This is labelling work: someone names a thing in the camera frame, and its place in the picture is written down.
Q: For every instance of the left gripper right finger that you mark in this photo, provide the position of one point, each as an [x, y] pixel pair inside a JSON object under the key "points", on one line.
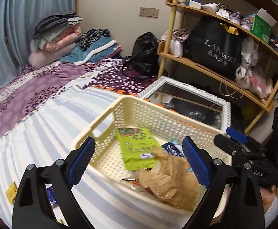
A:
{"points": [[244, 206]]}

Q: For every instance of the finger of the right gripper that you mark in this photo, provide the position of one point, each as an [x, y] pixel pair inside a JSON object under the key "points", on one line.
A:
{"points": [[236, 135]]}

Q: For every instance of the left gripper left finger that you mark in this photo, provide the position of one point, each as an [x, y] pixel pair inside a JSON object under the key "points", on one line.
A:
{"points": [[32, 208]]}

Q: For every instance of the blue soda biscuit pack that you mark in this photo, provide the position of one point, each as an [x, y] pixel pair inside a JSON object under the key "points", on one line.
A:
{"points": [[51, 197]]}

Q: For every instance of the small yellow snack packet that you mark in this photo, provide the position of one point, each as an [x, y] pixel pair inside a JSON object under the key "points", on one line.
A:
{"points": [[11, 193]]}

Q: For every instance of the brown paper snack bag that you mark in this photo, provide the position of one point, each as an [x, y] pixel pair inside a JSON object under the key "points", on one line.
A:
{"points": [[170, 181]]}

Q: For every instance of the light blue snack bag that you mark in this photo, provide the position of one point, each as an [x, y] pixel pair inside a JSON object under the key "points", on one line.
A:
{"points": [[173, 148]]}

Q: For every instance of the green seaweed snack bag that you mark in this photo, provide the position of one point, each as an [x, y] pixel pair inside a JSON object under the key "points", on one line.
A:
{"points": [[135, 145]]}

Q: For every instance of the cream perforated plastic basket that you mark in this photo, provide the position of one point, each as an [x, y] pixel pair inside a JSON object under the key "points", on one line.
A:
{"points": [[164, 125]]}

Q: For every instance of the rice cracker clear bag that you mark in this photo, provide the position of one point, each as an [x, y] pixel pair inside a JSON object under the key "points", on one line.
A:
{"points": [[132, 181]]}

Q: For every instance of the person's right hand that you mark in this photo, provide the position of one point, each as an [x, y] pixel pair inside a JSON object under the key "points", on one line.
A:
{"points": [[268, 195]]}

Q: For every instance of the white plastic bags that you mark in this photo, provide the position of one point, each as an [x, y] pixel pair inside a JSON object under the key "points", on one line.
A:
{"points": [[249, 74]]}

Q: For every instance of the white framed glass side table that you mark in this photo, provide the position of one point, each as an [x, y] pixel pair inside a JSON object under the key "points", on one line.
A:
{"points": [[189, 101]]}

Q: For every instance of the black LANWEI shopping bag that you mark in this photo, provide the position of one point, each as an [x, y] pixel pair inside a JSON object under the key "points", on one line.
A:
{"points": [[215, 46]]}

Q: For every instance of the wooden bamboo shelf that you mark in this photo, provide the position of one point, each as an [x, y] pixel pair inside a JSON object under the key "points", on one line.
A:
{"points": [[185, 16]]}

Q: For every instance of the green cardboard box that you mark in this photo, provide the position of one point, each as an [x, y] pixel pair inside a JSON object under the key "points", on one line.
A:
{"points": [[261, 25]]}

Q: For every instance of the purple sneakers on shelf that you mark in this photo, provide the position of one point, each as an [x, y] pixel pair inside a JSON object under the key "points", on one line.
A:
{"points": [[238, 19]]}

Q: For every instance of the pink clothes on shelf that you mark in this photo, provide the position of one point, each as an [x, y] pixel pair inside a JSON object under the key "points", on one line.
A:
{"points": [[177, 39]]}

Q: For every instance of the purple floral bedspread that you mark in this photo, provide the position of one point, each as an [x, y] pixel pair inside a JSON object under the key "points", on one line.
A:
{"points": [[31, 89]]}

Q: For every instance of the black backpack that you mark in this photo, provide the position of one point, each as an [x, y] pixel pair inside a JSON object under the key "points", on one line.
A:
{"points": [[144, 61]]}

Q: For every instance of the lilac pillow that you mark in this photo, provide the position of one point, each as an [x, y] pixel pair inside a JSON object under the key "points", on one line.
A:
{"points": [[42, 58]]}

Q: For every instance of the blue folded blanket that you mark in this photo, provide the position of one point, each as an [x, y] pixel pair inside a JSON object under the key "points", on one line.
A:
{"points": [[97, 51]]}

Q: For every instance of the black leopard print cloth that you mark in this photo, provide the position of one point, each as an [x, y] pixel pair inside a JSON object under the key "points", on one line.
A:
{"points": [[92, 36]]}

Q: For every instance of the pink folded quilt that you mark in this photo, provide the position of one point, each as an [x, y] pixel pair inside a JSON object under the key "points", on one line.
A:
{"points": [[68, 36]]}

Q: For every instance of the folded grey blankets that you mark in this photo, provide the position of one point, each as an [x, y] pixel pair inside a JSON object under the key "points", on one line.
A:
{"points": [[50, 27]]}

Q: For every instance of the blue grey curtain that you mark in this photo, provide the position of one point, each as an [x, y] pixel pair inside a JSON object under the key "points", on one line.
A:
{"points": [[18, 18]]}

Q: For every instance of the beige wall socket plate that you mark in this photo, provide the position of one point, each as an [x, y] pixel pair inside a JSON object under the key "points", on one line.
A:
{"points": [[149, 12]]}

